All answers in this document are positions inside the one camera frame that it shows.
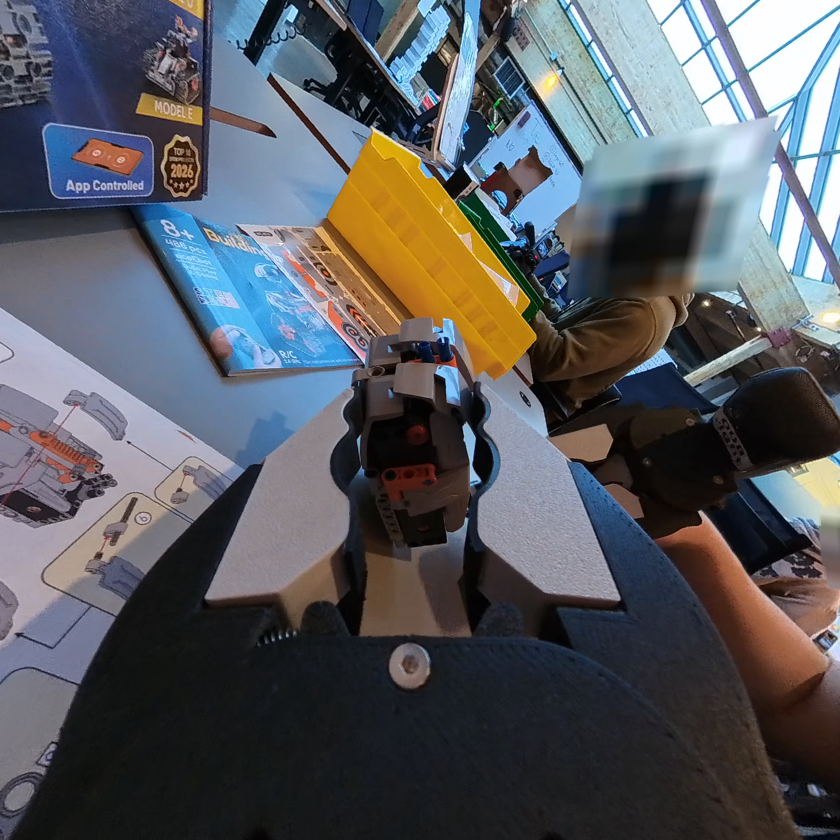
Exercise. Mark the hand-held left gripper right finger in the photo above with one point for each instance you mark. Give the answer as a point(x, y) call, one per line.
point(544, 525)

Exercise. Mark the open white assembly manual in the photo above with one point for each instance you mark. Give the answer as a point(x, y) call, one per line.
point(65, 525)

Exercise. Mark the grey desk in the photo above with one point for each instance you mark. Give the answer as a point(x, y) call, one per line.
point(98, 275)

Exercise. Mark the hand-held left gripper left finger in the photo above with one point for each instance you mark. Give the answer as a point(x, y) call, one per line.
point(282, 525)

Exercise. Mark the blue robot kit box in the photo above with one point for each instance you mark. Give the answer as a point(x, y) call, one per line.
point(98, 65)

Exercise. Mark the robot sticker sheet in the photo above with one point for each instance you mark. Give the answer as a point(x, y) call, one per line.
point(315, 262)

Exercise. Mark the person's right forearm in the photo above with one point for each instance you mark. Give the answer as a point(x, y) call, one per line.
point(735, 623)

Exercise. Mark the grey building block robot model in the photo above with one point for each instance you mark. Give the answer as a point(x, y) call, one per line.
point(413, 394)

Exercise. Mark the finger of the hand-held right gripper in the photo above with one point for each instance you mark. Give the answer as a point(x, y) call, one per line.
point(623, 485)
point(584, 443)

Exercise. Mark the blue instruction booklet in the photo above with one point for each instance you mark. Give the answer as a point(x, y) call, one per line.
point(216, 282)

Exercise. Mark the white standing board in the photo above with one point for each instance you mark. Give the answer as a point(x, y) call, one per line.
point(459, 85)

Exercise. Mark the yellow plastic bin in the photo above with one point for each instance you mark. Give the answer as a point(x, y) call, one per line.
point(407, 229)

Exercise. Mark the white whiteboard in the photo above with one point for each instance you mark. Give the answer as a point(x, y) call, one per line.
point(558, 177)

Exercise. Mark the green plastic bin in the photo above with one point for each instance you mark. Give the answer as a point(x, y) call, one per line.
point(518, 275)

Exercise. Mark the brown cardboard cutout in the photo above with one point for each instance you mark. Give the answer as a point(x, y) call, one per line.
point(525, 177)

